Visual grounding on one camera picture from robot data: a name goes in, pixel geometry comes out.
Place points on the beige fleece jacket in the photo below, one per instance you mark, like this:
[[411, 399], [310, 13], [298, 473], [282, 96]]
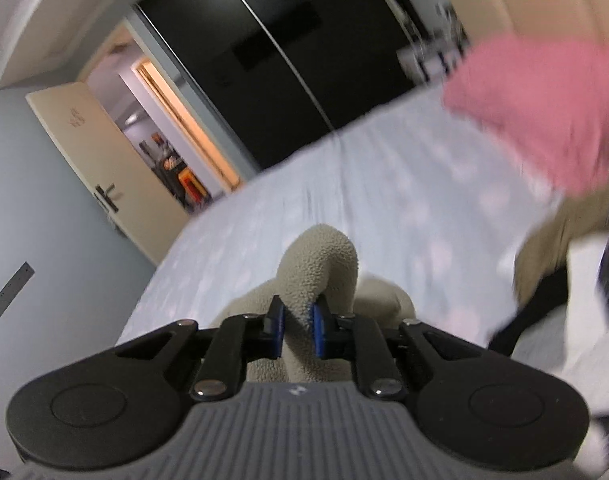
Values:
[[319, 260]]

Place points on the bed with spotted sheet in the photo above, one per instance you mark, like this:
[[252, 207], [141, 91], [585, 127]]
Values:
[[409, 185]]

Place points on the white bedside table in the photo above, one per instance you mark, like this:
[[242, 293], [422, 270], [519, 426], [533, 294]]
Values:
[[427, 55]]

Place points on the beige padded headboard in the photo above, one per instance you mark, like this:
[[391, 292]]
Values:
[[534, 0]]

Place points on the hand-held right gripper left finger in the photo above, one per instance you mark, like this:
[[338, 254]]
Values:
[[277, 332]]

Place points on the black wardrobe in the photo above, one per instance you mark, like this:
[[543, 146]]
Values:
[[284, 60]]

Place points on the grey wall plate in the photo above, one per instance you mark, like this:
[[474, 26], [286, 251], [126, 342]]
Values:
[[12, 289]]

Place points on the hallway shelf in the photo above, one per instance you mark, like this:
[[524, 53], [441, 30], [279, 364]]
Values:
[[172, 165]]

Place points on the pink pillow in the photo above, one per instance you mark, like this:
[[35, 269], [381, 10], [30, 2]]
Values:
[[544, 105]]

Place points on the black cloth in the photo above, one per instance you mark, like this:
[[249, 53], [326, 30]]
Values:
[[531, 310]]

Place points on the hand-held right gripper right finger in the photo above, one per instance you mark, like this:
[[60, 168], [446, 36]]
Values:
[[318, 334]]

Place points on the cream door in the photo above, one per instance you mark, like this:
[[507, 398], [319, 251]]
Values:
[[109, 160]]

